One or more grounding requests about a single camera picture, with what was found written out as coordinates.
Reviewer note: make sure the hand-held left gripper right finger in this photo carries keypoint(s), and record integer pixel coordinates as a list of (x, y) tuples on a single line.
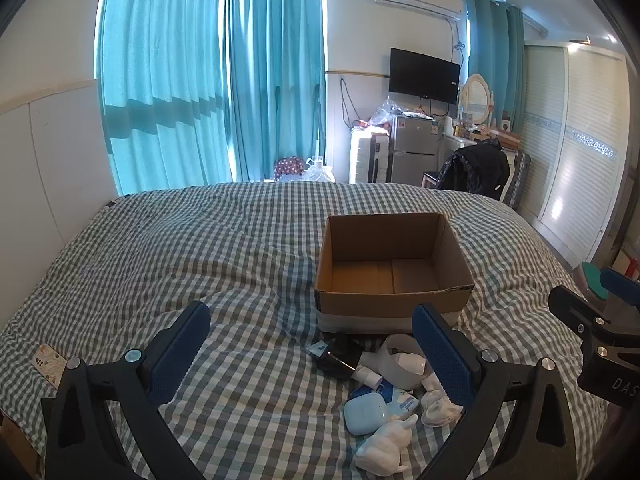
[(445, 360)]

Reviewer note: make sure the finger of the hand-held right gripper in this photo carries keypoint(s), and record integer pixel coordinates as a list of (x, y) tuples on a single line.
[(622, 284), (575, 305)]

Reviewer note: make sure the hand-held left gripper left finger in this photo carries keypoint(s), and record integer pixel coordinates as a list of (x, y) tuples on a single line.
[(185, 350)]

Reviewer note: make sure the white socks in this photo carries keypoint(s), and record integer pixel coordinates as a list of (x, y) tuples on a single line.
[(437, 410)]

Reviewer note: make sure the white tape roll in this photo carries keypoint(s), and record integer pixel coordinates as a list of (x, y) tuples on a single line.
[(395, 372)]

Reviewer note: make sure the blue and white packet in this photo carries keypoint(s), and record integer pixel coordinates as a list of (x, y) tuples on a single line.
[(400, 402)]

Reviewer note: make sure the white squeeze tube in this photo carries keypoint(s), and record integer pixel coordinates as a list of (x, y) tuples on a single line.
[(367, 376)]

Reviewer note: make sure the brown cardboard box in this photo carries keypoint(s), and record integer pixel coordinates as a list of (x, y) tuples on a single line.
[(380, 305)]

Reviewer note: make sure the light blue plastic case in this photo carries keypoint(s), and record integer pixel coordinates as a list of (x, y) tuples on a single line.
[(365, 415)]

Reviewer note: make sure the white dog figurine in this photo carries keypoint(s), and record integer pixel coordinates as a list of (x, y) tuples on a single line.
[(385, 447)]

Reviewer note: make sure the green foam block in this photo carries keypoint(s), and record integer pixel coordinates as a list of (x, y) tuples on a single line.
[(595, 280)]

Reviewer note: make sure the grey checkered blanket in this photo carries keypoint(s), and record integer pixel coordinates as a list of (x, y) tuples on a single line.
[(200, 240)]

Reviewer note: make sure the patterned card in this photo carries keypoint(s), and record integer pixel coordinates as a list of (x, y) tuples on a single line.
[(48, 364)]

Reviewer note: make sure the silver suitcase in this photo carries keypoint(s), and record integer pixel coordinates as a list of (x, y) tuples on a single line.
[(517, 175)]

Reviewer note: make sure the white louvred wardrobe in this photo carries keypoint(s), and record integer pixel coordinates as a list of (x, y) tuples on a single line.
[(575, 145)]

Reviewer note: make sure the black jacket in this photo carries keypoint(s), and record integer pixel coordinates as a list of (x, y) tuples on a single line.
[(475, 170)]

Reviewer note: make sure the brown box on dresser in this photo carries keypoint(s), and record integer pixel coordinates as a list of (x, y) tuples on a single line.
[(505, 137)]

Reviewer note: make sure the wooden chair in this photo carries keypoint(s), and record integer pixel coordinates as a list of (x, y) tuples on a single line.
[(430, 178)]

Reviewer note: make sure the floral fabric bag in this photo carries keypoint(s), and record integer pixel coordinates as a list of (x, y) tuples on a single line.
[(290, 167)]

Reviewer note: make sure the silver fridge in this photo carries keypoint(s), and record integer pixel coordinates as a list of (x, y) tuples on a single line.
[(415, 147)]

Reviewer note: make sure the white ribbed suitcase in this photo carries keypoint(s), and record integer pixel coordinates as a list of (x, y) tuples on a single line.
[(362, 157)]

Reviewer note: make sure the oval white-framed mirror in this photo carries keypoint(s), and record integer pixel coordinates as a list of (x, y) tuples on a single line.
[(475, 97)]

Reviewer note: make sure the clear plastic bag on fridge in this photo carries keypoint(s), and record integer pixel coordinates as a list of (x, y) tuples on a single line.
[(386, 112)]

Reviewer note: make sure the teal curtain beside wardrobe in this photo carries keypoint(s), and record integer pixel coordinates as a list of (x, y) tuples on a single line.
[(492, 50)]

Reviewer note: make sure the wide teal curtain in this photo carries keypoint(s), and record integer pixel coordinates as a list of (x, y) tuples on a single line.
[(160, 75)]

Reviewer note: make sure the narrow teal curtain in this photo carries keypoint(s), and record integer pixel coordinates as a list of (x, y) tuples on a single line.
[(275, 70)]

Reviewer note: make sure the black wall television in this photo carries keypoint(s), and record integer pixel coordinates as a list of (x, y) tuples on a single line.
[(424, 76)]

